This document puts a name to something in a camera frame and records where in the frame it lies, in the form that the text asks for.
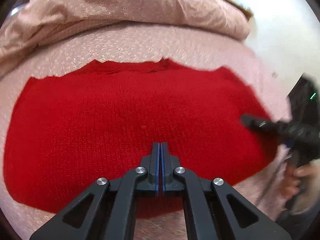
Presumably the pink floral bed sheet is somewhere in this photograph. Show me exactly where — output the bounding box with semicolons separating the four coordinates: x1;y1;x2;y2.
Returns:
0;25;300;240

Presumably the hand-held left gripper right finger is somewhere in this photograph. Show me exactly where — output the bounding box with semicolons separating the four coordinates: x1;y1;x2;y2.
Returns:
160;142;292;240

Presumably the pink floral duvet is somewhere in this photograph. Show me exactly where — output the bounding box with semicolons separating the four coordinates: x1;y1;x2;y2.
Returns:
0;0;252;77

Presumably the person's right hand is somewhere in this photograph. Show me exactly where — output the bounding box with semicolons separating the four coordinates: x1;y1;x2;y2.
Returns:
279;164;320;200

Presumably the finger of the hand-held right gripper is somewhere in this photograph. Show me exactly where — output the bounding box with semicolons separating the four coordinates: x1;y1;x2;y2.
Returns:
240;114;300;143

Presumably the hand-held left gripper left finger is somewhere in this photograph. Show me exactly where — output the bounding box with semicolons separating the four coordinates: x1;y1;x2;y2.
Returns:
29;142;160;240

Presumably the red knitted cardigan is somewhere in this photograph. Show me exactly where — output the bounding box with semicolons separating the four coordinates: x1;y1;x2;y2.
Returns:
4;58;282;218

